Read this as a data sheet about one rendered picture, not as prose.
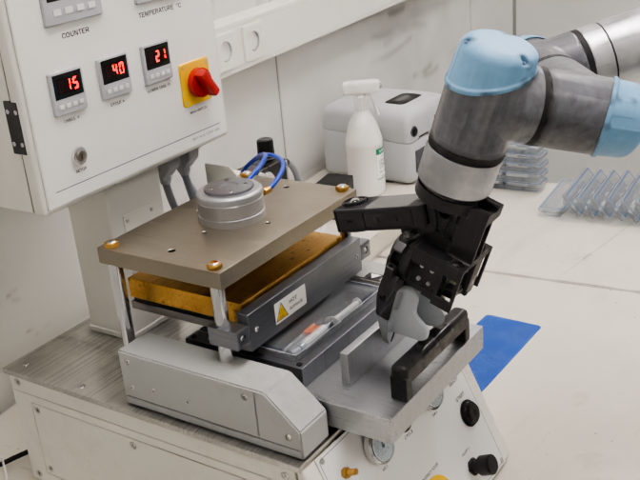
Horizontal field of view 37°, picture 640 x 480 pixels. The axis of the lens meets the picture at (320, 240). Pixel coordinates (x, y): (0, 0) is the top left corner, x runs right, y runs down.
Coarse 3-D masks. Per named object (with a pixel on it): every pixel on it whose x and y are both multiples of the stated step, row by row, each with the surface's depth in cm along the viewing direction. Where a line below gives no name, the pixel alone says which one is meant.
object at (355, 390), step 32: (352, 352) 101; (384, 352) 107; (448, 352) 106; (320, 384) 102; (352, 384) 102; (384, 384) 101; (416, 384) 101; (448, 384) 105; (352, 416) 98; (384, 416) 96; (416, 416) 100
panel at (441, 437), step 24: (456, 384) 119; (456, 408) 117; (480, 408) 121; (408, 432) 109; (432, 432) 113; (456, 432) 116; (480, 432) 120; (336, 456) 100; (360, 456) 102; (408, 456) 108; (432, 456) 111; (456, 456) 115
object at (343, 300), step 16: (352, 288) 116; (368, 288) 116; (320, 304) 113; (336, 304) 112; (352, 304) 112; (304, 320) 109; (320, 320) 109; (336, 320) 108; (272, 336) 106; (288, 336) 106; (304, 336) 105; (288, 352) 102
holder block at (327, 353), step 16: (352, 320) 110; (368, 320) 111; (192, 336) 109; (336, 336) 107; (352, 336) 109; (240, 352) 105; (256, 352) 105; (320, 352) 104; (336, 352) 106; (288, 368) 102; (304, 368) 101; (320, 368) 104; (304, 384) 102
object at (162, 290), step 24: (312, 240) 117; (336, 240) 116; (264, 264) 111; (288, 264) 111; (144, 288) 110; (168, 288) 108; (192, 288) 107; (240, 288) 106; (264, 288) 105; (168, 312) 109; (192, 312) 107
